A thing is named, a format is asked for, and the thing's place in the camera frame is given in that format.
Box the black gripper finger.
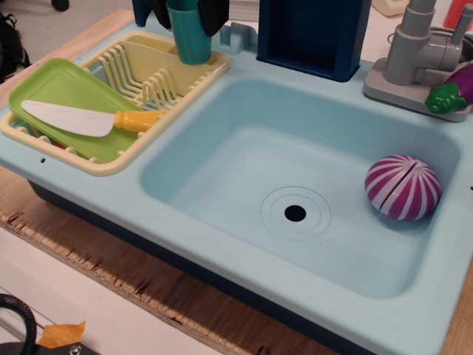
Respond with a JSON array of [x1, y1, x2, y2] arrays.
[[149, 0, 171, 30], [198, 0, 229, 37]]

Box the teal plastic cup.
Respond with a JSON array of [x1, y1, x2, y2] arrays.
[[166, 0, 211, 65]]

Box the pale yellow drying rack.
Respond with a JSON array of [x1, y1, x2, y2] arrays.
[[1, 31, 230, 175]]

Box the light blue toy sink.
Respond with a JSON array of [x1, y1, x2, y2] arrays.
[[1, 20, 472, 354]]

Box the dark blue back panel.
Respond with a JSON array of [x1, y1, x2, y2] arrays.
[[256, 0, 371, 82]]

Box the green plastic tray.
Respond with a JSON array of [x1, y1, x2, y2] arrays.
[[8, 58, 140, 163]]

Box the black backpack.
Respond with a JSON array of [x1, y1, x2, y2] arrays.
[[1, 13, 31, 84]]

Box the cream white object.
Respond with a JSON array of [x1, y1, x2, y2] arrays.
[[372, 0, 410, 17]]

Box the grey toy faucet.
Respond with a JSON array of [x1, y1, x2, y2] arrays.
[[363, 1, 472, 122]]

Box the red orange container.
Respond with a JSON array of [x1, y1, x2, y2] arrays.
[[443, 0, 472, 34]]

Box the purple striped toy onion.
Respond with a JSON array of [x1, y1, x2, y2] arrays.
[[364, 155, 441, 221]]

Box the purple toy eggplant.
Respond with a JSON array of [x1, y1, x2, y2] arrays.
[[425, 63, 472, 114]]

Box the orange tape piece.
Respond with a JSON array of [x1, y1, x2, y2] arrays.
[[37, 321, 86, 349]]

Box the toy knife yellow handle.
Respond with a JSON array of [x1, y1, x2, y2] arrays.
[[21, 100, 167, 138]]

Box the black cable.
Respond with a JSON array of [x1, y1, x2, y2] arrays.
[[0, 294, 38, 355]]

